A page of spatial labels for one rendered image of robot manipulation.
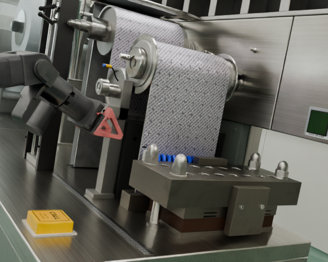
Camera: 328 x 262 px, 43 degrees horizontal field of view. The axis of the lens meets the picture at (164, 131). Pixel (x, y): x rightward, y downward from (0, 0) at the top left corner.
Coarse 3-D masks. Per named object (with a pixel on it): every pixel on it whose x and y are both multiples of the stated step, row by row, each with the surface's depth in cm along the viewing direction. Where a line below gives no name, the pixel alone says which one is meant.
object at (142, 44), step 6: (138, 42) 103; (144, 42) 101; (144, 48) 100; (150, 48) 98; (150, 54) 98; (150, 60) 98; (150, 66) 97; (144, 72) 99; (132, 78) 104; (144, 78) 99; (138, 84) 101; (150, 84) 101; (228, 84) 111
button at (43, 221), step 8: (32, 216) 78; (40, 216) 78; (48, 216) 79; (56, 216) 80; (64, 216) 81; (32, 224) 78; (40, 224) 75; (48, 224) 76; (56, 224) 77; (64, 224) 78; (72, 224) 79; (40, 232) 76; (48, 232) 76; (56, 232) 77; (64, 232) 78
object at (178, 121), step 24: (168, 96) 101; (192, 96) 105; (216, 96) 109; (168, 120) 102; (192, 120) 106; (216, 120) 111; (144, 144) 100; (168, 144) 104; (192, 144) 108; (216, 144) 112
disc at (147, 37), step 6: (144, 36) 102; (150, 36) 99; (150, 42) 99; (132, 48) 106; (156, 48) 97; (156, 54) 96; (156, 60) 96; (156, 66) 96; (126, 72) 108; (150, 72) 98; (126, 78) 108; (150, 78) 98; (144, 84) 100; (132, 90) 104; (138, 90) 102; (144, 90) 100
